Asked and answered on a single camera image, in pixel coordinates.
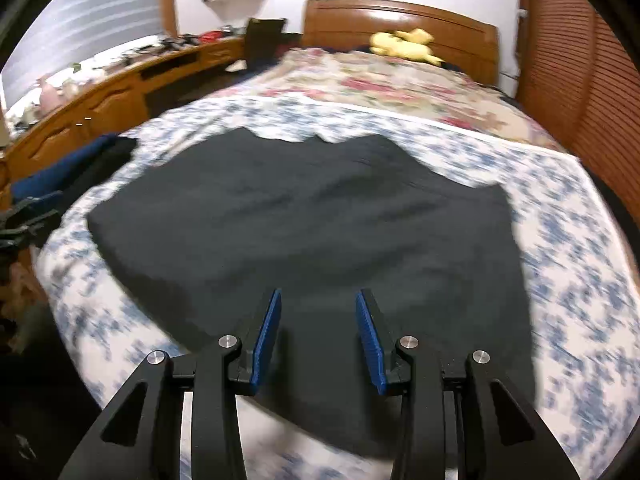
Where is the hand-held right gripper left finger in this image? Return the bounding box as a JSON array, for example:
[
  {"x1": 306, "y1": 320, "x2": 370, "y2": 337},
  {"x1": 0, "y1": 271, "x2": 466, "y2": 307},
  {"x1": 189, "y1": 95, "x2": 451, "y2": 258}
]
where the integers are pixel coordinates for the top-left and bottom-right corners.
[{"x1": 59, "y1": 288, "x2": 283, "y2": 480}]

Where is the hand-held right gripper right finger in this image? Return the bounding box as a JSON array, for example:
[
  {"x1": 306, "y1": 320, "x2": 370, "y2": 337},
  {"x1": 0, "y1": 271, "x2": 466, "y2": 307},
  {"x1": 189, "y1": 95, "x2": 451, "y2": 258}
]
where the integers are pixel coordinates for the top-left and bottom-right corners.
[{"x1": 355, "y1": 288, "x2": 582, "y2": 480}]

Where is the black knit garment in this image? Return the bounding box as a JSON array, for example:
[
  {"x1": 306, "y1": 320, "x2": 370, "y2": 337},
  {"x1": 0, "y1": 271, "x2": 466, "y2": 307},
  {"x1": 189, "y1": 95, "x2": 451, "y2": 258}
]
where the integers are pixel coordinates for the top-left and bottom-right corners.
[{"x1": 86, "y1": 127, "x2": 538, "y2": 461}]

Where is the blue floral bedsheet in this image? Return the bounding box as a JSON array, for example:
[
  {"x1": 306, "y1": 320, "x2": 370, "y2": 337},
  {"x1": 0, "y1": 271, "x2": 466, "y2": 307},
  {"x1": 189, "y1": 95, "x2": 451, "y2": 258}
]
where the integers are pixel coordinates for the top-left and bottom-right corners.
[{"x1": 35, "y1": 94, "x2": 640, "y2": 480}]

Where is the black folded cloth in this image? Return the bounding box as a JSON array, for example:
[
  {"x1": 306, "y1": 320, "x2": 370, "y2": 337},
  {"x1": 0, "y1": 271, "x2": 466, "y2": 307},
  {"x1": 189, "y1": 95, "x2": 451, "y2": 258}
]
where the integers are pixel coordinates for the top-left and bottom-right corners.
[{"x1": 30, "y1": 137, "x2": 138, "y2": 246}]

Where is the red floral quilt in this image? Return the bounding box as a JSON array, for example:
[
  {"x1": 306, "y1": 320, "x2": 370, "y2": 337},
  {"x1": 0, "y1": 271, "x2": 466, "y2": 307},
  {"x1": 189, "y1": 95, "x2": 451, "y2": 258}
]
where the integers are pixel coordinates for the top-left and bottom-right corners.
[{"x1": 227, "y1": 47, "x2": 568, "y2": 153}]

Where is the blue folded cloth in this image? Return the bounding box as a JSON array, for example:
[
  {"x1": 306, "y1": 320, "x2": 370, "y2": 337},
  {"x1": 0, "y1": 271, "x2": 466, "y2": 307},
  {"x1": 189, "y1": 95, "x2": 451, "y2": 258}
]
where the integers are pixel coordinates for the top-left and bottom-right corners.
[{"x1": 12, "y1": 132, "x2": 118, "y2": 201}]

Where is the wooden desk cabinet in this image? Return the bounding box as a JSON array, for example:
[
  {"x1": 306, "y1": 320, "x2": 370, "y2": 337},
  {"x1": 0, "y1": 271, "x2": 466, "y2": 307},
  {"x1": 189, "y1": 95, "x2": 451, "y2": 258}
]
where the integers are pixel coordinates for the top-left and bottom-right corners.
[{"x1": 0, "y1": 37, "x2": 248, "y2": 211}]

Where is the yellow plush toy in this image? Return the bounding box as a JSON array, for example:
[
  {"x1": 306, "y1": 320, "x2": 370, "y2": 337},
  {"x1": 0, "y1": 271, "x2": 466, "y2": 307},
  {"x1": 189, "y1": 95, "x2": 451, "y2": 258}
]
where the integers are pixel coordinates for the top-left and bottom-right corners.
[{"x1": 369, "y1": 28, "x2": 446, "y2": 67}]

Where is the dark chair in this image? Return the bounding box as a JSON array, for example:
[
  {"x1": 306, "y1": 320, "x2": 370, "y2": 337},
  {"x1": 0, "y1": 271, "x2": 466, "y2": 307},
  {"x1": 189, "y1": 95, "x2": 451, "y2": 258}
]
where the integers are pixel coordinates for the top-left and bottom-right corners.
[{"x1": 245, "y1": 17, "x2": 301, "y2": 63}]

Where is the wooden headboard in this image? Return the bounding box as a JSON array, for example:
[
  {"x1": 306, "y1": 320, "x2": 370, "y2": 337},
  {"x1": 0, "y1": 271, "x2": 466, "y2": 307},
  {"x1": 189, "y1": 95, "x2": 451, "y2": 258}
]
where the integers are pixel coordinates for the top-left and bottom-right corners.
[{"x1": 302, "y1": 0, "x2": 501, "y2": 86}]

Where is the pink desk ornament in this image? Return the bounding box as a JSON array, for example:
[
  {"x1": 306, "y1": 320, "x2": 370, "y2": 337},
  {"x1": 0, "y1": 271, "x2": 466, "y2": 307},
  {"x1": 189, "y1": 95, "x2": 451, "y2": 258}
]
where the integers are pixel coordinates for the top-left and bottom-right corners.
[{"x1": 37, "y1": 77, "x2": 63, "y2": 111}]

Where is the wooden louvered wardrobe door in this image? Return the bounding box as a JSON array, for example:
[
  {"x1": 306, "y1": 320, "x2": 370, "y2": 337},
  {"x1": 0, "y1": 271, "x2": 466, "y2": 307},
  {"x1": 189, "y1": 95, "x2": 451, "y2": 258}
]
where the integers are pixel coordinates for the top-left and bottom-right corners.
[{"x1": 517, "y1": 0, "x2": 640, "y2": 211}]

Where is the window blind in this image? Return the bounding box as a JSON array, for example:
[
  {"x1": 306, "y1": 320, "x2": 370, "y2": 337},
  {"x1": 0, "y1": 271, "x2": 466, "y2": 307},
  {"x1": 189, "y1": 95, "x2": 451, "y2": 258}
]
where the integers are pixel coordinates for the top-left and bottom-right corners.
[{"x1": 0, "y1": 0, "x2": 178, "y2": 111}]

